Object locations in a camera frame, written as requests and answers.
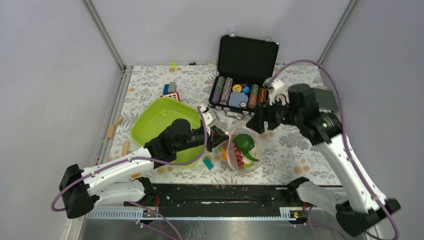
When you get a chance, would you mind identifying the red white toy block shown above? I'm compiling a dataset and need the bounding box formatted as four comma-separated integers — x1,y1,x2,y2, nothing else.
160,92,181,102

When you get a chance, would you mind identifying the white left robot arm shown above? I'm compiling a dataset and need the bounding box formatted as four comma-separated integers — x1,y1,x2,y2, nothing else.
50,105,228,219

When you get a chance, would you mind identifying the clear pink zip top bag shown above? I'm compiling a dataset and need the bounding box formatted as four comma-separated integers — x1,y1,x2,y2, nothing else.
219,121,263,173

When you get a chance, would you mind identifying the black poker chip case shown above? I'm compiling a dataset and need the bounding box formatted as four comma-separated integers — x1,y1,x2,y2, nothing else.
208,34,280,116

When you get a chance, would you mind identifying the green plastic food tray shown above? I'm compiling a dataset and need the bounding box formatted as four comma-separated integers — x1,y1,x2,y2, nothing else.
130,97,208,168

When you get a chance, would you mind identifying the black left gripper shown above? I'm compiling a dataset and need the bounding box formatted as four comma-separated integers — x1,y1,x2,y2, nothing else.
175,125,231,153

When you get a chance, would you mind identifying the blue toy block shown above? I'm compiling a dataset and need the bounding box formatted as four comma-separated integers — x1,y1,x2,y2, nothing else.
162,84,169,95

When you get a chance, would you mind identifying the grey lego baseplate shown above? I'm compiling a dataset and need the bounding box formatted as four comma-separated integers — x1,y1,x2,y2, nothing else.
313,87,339,112

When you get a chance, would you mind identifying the floral patterned table mat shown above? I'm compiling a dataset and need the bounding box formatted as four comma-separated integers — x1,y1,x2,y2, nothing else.
102,65,339,185

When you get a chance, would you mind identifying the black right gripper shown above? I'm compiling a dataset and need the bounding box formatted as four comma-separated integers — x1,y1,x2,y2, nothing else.
246,93,303,134

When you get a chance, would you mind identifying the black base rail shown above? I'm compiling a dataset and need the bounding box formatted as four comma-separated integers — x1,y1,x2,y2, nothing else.
137,183,311,218

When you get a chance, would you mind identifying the grey toy block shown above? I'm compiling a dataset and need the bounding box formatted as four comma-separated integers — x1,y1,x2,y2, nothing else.
167,82,177,94

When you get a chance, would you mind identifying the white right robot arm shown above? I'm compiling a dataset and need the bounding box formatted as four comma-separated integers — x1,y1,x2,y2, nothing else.
247,78,401,237

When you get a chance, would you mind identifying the short wooden block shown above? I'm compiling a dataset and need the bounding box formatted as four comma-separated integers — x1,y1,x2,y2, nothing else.
121,140,130,157

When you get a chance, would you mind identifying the green chili pepper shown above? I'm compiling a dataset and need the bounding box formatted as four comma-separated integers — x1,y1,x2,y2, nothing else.
242,150,260,162

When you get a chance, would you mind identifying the dark green avocado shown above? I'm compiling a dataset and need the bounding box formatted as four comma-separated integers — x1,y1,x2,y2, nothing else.
233,134,255,153

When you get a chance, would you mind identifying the red grape bunch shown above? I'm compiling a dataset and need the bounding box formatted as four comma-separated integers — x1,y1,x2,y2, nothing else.
220,140,245,171

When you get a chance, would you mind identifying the small wooden cube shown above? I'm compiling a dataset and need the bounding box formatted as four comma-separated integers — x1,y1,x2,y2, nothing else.
115,117,123,125

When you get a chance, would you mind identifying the teal small block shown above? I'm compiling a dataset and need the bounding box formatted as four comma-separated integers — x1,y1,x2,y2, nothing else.
203,157,214,170

